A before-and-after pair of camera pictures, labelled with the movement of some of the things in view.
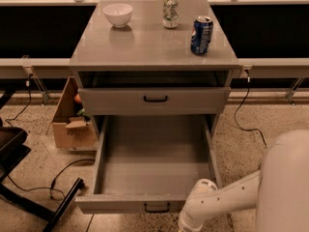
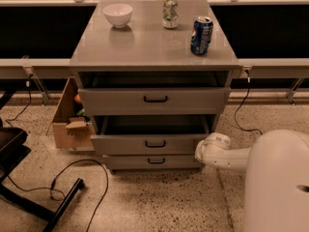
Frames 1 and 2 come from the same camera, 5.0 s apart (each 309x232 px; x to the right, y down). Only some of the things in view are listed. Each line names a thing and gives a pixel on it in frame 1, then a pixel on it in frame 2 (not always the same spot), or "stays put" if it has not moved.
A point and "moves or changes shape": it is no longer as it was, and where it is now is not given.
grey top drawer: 157,101 stays put
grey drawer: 149,164 moves or changes shape
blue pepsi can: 201,35 stays put
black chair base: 14,146 stays put
